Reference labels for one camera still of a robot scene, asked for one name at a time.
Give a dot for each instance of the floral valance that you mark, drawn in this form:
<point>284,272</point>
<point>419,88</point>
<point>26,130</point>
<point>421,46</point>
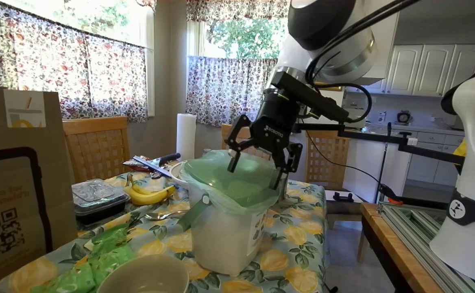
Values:
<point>237,8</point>

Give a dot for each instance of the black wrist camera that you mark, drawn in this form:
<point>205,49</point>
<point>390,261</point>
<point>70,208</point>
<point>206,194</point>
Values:
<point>307,96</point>

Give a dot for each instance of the lemon print tablecloth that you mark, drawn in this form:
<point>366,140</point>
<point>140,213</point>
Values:
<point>291,254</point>

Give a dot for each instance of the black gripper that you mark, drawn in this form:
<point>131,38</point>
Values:
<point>275,127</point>

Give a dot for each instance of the aluminium mounting rail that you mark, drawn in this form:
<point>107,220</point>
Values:
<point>416,233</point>

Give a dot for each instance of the small yellow object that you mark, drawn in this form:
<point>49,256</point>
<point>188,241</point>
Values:
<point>458,150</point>

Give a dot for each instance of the brown cardboard box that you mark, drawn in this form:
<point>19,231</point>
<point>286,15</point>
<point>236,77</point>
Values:
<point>26,140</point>

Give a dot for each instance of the floral curtain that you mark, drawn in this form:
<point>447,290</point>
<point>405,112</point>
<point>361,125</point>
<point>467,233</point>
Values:
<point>58,75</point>
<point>221,90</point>

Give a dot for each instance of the metal spoon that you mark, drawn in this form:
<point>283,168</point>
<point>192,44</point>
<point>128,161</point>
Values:
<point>156,215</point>

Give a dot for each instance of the white kitchen wall cabinets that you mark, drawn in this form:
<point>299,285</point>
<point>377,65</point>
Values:
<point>437,70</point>

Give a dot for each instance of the white ceramic bowl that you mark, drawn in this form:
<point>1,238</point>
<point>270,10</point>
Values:
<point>145,274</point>

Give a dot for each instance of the wooden bench top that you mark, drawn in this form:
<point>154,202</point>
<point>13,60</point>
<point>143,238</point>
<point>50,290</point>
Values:
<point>389,244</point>

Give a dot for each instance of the black food container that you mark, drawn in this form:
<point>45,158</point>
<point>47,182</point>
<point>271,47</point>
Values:
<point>96,195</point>

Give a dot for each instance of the white paper towel roll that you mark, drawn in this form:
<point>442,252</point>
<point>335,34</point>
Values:
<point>185,135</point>

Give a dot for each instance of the black camera boom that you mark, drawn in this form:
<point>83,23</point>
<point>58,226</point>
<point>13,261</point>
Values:
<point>372,134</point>

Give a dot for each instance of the small black kitchen appliance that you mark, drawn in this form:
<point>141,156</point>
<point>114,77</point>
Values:
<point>403,117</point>

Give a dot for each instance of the yellow banana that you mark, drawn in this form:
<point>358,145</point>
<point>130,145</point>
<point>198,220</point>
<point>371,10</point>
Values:
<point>148,197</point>

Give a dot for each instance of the green plastic bags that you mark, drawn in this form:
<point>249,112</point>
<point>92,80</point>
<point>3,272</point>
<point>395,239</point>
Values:
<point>107,241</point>

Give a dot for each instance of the blue white packet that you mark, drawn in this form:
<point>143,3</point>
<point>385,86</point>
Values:
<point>145,164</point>

